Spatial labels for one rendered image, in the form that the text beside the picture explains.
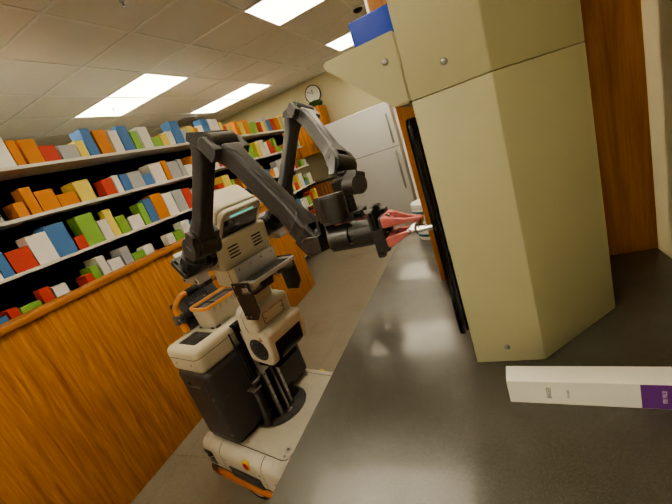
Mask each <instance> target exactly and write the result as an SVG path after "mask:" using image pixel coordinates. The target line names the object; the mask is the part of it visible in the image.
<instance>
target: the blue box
mask: <svg viewBox="0 0 672 504"><path fill-rule="evenodd" d="M348 27H349V30H350V34H351V37H352V41H353V44H354V48H356V47H358V46H360V45H362V44H364V43H366V42H368V41H370V40H372V39H374V38H376V37H379V36H381V35H383V34H385V33H387V32H389V31H391V30H392V31H393V32H394V30H393V26H392V22H391V18H390V14H389V10H388V6H387V4H385V5H383V6H381V7H379V8H377V9H376V10H374V11H372V12H370V13H368V14H366V15H364V16H362V17H360V18H358V19H356V20H354V21H352V22H351V23H349V24H348Z"/></svg>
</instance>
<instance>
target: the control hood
mask: <svg viewBox="0 0 672 504"><path fill-rule="evenodd" d="M323 67H324V69H326V71H327V72H329V73H330V74H332V75H334V76H336V77H338V78H340V79H342V80H344V81H345V82H347V83H349V84H351V85H353V86H355V87H357V88H359V89H361V90H362V91H364V92H366V93H368V94H370V95H372V96H374V97H376V98H377V99H379V100H381V101H383V102H385V103H387V104H389V105H391V106H392V107H398V108H399V107H413V105H412V102H414V101H412V100H411V97H410V93H409V89H408V85H407V81H406V77H405V73H404V69H403V65H402V61H401V57H400V53H399V49H398V45H397V41H396V38H395V34H394V32H393V31H392V30H391V31H389V32H387V33H385V34H383V35H381V36H379V37H376V38H374V39H372V40H370V41H368V42H366V43H364V44H362V45H360V46H358V47H356V48H354V49H352V50H349V51H347V52H345V53H343V54H341V55H339V56H337V57H335V58H333V59H331V60H329V61H327V62H325V63H324V65H323Z"/></svg>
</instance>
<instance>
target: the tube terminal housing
mask: <svg viewBox="0 0 672 504"><path fill-rule="evenodd" d="M386 2H387V6H388V10H389V14H390V18H391V22H392V26H393V30H394V34H395V38H396V41H397V45H398V49H399V53H400V57H401V61H402V65H403V69H404V73H405V77H406V81H407V85H408V89H409V93H410V97H411V100H412V101H414V102H412V105H413V109H414V113H415V117H416V121H417V125H418V129H419V133H420V137H421V141H422V145H423V148H424V152H425V156H426V160H427V164H428V168H429V172H430V176H431V180H432V184H433V188H434V192H435V196H436V200H437V204H438V208H439V212H440V216H441V219H442V223H443V227H444V231H445V235H446V239H447V243H448V247H449V251H450V255H451V259H452V263H453V267H454V271H455V275H456V279H457V283H458V287H459V290H460V294H461V298H462V302H463V306H464V310H465V314H466V318H467V322H468V326H469V330H470V334H471V338H472V342H473V346H474V350H475V354H476V358H477V361H478V362H496V361H517V360H538V359H546V358H548V357H549V356H551V355H552V354H553V353H555V352H556V351H557V350H559V349H560V348H561V347H563V346H564V345H565V344H567V343H568V342H569V341H571V340H572V339H573V338H575V337H576V336H578V335H579V334H580V333H582V332H583V331H584V330H586V329H587V328H588V327H590V326H591V325H592V324H594V323H595V322H596V321H598V320H599V319H601V318H602V317H603V316H605V315H606V314H607V313H609V312H610V311H611V310H613V309H614V308H615V299H614V290H613V282H612V273H611V264H610V256H609V247H608V238H607V229H606V221H605V212H604V203H603V195H602V186H601V177H600V168H599V160H598V151H597V142H596V134H595V125H594V116H593V108H592V99H591V90H590V81H589V73H588V64H587V55H586V47H585V42H584V31H583V22H582V13H581V5H580V0H386ZM582 42H583V43H582Z"/></svg>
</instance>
